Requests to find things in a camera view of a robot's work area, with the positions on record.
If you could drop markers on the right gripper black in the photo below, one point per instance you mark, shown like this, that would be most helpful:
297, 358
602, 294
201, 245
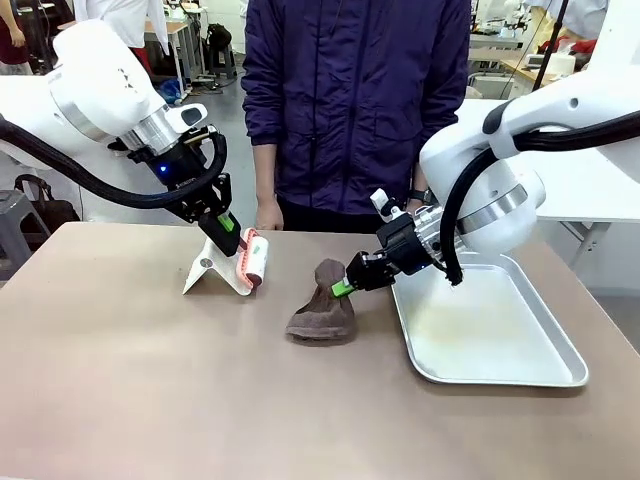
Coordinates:
405, 245

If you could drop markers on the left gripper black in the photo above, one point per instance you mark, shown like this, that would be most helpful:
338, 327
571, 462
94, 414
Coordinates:
185, 170

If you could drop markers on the brown towel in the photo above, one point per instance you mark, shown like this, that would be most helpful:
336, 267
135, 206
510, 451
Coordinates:
325, 315

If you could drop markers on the pink lint roller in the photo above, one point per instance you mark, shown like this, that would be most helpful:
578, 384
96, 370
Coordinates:
252, 257

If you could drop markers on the person's right forearm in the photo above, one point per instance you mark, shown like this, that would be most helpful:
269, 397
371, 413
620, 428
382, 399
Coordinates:
266, 175

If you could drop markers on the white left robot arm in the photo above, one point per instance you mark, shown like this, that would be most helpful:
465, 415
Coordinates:
100, 75

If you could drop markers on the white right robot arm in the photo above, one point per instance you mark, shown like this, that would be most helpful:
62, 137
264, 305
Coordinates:
500, 200

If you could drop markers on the person's left forearm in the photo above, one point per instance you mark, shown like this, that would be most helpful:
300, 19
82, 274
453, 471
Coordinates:
419, 177

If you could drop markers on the person's right hand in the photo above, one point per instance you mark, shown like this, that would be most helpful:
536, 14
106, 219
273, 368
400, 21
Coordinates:
269, 216

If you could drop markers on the person's left hand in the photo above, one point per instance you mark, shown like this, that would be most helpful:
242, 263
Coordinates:
414, 206

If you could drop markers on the white folded stand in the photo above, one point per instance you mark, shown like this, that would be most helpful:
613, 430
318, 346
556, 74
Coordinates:
205, 267

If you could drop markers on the black wristwatch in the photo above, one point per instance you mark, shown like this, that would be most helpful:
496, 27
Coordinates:
420, 195

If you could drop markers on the blue bag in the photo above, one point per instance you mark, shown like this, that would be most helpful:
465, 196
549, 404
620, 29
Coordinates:
172, 92

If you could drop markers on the metal tray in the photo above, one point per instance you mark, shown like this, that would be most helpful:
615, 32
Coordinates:
490, 330

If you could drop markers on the dark bag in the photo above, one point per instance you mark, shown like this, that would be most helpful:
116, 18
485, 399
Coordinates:
50, 205

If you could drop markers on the black stool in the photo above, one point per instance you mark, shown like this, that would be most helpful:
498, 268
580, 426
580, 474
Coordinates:
220, 47

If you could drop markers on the person in purple jacket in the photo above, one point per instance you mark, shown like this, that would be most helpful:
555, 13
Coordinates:
350, 100

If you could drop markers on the grey stool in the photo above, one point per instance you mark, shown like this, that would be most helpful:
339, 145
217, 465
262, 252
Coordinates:
17, 225

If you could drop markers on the person in white shirt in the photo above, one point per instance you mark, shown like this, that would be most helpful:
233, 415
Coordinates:
150, 20

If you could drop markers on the large white table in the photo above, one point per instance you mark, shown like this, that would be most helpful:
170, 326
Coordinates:
590, 185

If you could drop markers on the wooden table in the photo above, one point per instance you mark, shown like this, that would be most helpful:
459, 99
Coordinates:
520, 72

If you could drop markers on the person in dark red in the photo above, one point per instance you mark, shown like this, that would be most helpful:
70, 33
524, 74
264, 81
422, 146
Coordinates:
12, 30

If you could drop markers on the black pole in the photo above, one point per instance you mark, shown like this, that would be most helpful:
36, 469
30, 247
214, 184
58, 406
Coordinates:
550, 45

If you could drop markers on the white camera box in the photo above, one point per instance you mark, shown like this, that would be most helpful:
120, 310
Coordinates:
385, 205

